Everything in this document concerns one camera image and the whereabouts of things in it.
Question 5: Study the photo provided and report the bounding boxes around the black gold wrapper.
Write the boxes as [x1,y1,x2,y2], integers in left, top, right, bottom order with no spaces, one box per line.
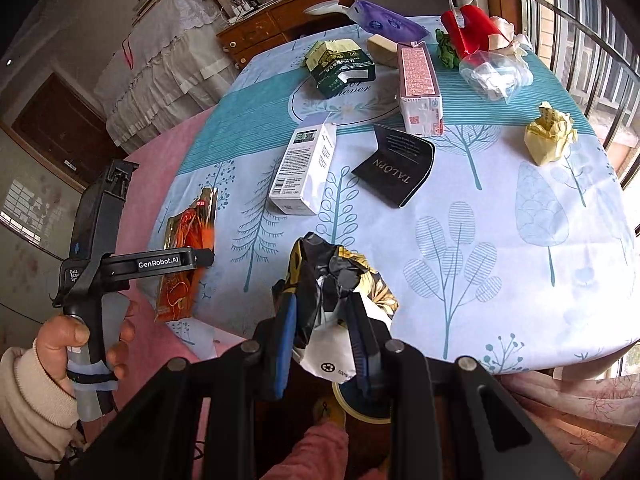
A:
[285,232,399,385]

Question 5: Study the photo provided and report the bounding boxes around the white rectangular carton box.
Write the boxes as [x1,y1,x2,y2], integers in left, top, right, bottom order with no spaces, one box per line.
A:
[268,112,336,216]

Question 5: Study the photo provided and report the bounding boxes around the pink strawberry milk carton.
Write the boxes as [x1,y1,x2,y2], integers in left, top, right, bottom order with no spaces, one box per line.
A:
[397,42,444,138]

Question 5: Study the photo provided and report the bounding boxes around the clear crushed plastic bottle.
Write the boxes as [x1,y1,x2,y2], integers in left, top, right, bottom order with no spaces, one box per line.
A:
[458,51,534,103]

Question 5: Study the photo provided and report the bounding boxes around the cream sleeve left forearm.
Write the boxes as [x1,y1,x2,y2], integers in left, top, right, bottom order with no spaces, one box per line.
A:
[1,347,84,479]

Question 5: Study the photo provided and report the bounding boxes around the yellow rim trash bin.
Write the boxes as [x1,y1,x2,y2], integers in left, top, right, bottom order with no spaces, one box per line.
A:
[332,378,392,425]

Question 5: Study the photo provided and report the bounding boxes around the person's left hand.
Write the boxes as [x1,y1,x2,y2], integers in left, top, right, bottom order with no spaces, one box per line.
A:
[34,301,139,399]

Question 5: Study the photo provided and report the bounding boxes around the pink bed blanket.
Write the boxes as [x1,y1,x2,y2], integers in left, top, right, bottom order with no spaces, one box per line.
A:
[79,107,252,480]

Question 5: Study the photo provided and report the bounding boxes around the orange gold snack wrapper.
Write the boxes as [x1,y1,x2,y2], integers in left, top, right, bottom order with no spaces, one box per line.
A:
[155,186,218,323]

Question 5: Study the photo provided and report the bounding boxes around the white lace covered furniture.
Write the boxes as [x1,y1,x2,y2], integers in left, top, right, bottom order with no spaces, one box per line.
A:
[93,0,239,153]

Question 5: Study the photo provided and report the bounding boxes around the pink floral curtain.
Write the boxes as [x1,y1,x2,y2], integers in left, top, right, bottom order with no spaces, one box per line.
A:
[499,344,639,479]

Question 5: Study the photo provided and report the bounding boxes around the brown wooden desk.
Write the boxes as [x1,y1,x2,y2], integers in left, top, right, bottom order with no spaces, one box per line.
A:
[217,0,354,70]

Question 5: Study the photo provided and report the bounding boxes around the green tea box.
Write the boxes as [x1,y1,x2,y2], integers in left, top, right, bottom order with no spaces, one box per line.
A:
[305,39,375,99]

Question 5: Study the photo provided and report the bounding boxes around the crumpled yellow paper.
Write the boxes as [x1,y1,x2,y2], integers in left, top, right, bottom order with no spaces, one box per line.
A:
[524,101,578,166]

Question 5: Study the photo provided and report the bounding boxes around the small beige box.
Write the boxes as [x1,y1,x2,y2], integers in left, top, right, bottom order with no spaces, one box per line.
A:
[367,35,398,68]

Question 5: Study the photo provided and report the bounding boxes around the crumpled green paper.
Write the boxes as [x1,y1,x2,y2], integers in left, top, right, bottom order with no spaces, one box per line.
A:
[435,29,460,70]

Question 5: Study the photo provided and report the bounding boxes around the purple plastic bag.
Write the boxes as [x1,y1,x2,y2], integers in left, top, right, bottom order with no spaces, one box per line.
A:
[347,0,428,44]

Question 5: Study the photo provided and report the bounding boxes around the red folded paper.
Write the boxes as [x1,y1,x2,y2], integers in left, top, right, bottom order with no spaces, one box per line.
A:
[440,4,511,60]

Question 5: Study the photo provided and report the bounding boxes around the crumpled cream paper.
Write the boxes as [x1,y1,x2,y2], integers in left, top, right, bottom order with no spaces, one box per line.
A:
[488,16,534,60]

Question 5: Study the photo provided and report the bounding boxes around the metal window bars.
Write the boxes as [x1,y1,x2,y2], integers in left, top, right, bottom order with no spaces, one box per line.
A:
[514,0,640,236]

